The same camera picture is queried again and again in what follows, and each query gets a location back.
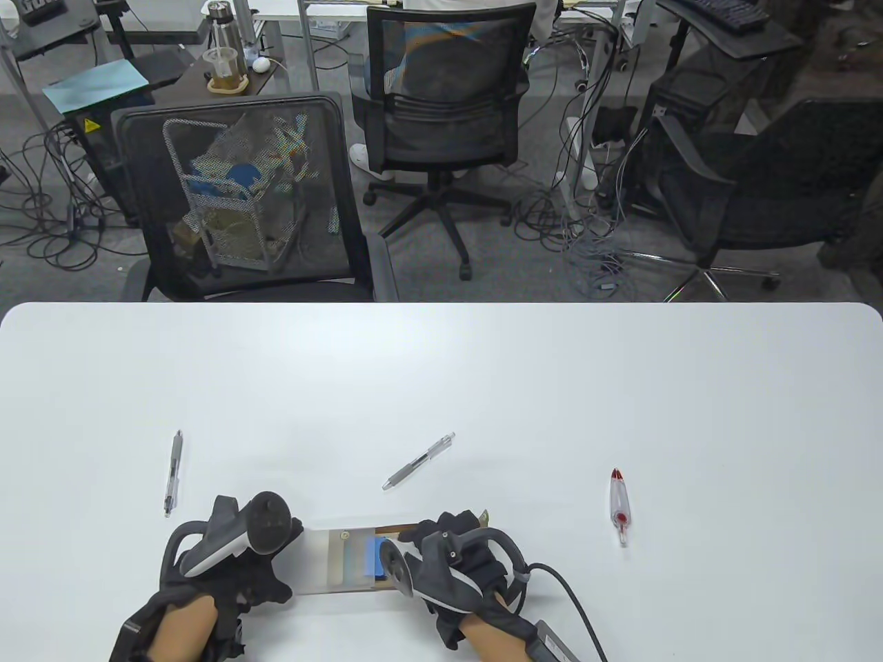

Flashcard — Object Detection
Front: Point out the person's right hand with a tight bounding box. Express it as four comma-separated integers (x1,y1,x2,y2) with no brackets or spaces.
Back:
400,510,515,649

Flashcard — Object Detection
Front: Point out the person's left hand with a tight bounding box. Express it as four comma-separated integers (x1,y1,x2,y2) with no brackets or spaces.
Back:
157,495,304,621

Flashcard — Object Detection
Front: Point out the beige pull-out pencil case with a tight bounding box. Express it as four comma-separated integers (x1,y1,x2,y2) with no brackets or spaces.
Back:
293,510,492,595

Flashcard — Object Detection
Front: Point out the clear grey-grip retractable pen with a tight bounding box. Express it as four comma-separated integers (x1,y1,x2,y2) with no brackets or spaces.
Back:
381,432,457,492

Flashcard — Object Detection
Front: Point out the slim grey retractable pen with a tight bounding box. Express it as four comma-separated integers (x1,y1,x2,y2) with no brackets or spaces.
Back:
164,430,184,518

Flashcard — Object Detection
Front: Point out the clear red correction pen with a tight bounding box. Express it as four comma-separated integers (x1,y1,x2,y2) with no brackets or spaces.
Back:
610,468,632,549

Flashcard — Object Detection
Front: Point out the person's left forearm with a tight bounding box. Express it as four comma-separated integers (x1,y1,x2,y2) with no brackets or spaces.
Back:
110,586,246,662

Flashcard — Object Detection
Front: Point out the person's right forearm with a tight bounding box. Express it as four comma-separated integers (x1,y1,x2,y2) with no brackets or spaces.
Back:
459,607,546,662

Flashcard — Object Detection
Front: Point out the grey hand tracker controller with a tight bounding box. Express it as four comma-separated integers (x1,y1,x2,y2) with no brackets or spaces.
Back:
378,528,532,614
160,491,292,587

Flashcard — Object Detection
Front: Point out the black mesh-back chair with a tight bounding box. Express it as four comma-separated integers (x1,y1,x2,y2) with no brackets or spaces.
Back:
112,92,399,303

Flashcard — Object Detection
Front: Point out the black swivel office chair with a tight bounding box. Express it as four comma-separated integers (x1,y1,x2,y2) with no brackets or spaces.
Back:
350,3,532,281

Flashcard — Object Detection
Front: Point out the black cabinet yellow label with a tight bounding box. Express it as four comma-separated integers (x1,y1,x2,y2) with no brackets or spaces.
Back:
69,110,146,225

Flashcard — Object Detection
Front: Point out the black chair chrome base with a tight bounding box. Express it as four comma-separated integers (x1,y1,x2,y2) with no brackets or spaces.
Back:
617,97,883,303

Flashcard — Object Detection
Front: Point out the dark brown side desk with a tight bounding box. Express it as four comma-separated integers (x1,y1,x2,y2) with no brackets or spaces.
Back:
176,52,277,104

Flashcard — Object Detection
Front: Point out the clear plastic cup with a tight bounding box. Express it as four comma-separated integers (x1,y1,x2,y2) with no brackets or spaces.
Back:
203,47,242,89

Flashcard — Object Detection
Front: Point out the teal folder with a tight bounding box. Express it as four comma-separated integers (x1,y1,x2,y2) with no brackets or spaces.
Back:
43,59,150,114

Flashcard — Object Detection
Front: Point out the black flat tray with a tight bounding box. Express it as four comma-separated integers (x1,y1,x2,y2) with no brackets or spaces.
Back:
131,50,194,87

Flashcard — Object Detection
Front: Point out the steel water bottle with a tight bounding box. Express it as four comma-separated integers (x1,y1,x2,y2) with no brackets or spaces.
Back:
207,1,239,56

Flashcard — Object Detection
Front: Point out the black stand desk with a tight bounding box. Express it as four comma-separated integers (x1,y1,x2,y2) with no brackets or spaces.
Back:
14,0,101,59

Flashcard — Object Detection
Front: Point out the black keyboard desk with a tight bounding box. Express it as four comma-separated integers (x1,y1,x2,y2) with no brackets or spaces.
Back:
655,0,808,59

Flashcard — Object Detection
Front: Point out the black keyboard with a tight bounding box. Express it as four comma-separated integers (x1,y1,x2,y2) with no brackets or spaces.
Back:
679,0,770,34

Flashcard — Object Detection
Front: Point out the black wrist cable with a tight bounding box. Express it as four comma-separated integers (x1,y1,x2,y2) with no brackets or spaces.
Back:
528,563,608,662

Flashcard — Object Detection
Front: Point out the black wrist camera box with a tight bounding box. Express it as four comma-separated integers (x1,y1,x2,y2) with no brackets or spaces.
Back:
110,607,156,662
528,619,584,662

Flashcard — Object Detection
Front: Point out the tangle of grey floor cables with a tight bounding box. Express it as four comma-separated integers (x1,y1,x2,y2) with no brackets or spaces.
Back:
514,186,663,297

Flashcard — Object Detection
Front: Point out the white wire mesh cart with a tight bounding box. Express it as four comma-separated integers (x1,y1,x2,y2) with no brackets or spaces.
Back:
163,114,321,273

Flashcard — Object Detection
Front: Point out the tangle of black floor cables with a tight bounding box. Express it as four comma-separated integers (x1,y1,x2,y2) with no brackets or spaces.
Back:
0,117,149,273

